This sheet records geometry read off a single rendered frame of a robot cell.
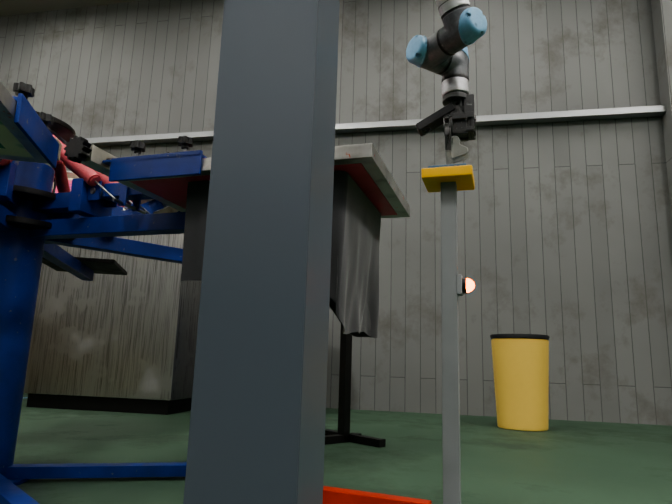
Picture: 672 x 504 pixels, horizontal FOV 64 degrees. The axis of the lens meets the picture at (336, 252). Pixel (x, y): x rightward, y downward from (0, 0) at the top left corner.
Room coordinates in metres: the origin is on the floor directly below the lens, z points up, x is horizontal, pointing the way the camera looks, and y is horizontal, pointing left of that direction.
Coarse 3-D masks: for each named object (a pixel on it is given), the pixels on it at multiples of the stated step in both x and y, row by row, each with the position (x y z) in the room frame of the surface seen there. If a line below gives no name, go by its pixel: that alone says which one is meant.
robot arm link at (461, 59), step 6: (456, 54) 1.32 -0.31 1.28; (462, 54) 1.33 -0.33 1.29; (456, 60) 1.32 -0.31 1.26; (462, 60) 1.33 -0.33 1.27; (468, 60) 1.36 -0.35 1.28; (450, 66) 1.33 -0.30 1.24; (456, 66) 1.33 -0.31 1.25; (462, 66) 1.33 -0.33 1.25; (468, 66) 1.35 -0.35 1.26; (444, 72) 1.34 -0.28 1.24; (450, 72) 1.34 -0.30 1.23; (456, 72) 1.33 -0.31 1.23; (462, 72) 1.33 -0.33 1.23; (468, 72) 1.35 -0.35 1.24; (444, 78) 1.35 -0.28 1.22; (468, 78) 1.35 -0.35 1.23
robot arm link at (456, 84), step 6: (450, 78) 1.34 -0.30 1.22; (456, 78) 1.33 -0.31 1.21; (462, 78) 1.33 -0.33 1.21; (444, 84) 1.35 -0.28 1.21; (450, 84) 1.34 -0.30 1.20; (456, 84) 1.33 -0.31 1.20; (462, 84) 1.33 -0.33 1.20; (468, 84) 1.35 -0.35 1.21; (444, 90) 1.35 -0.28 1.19; (450, 90) 1.34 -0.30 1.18; (456, 90) 1.34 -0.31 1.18; (462, 90) 1.34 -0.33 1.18; (468, 90) 1.35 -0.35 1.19
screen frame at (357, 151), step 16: (368, 144) 1.27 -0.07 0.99; (208, 160) 1.40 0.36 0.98; (336, 160) 1.30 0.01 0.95; (352, 160) 1.29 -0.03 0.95; (368, 160) 1.29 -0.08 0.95; (192, 176) 1.46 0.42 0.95; (384, 176) 1.41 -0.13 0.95; (144, 192) 1.63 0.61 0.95; (384, 192) 1.55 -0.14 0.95; (400, 192) 1.64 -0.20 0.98; (176, 208) 1.80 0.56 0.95; (400, 208) 1.71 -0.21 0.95
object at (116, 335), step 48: (144, 240) 4.26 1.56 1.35; (48, 288) 4.43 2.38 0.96; (96, 288) 4.34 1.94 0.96; (144, 288) 4.26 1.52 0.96; (192, 288) 4.39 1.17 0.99; (48, 336) 4.42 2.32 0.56; (96, 336) 4.33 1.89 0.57; (144, 336) 4.25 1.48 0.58; (192, 336) 4.46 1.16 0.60; (48, 384) 4.41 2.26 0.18; (96, 384) 4.32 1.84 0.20; (144, 384) 4.24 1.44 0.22; (192, 384) 4.53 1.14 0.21
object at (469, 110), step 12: (444, 96) 1.36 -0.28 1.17; (456, 96) 1.34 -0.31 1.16; (468, 96) 1.34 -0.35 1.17; (456, 108) 1.36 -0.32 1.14; (468, 108) 1.34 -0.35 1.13; (444, 120) 1.35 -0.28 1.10; (456, 120) 1.35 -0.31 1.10; (468, 120) 1.34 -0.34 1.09; (444, 132) 1.35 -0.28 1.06; (456, 132) 1.35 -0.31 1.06; (468, 132) 1.34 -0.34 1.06
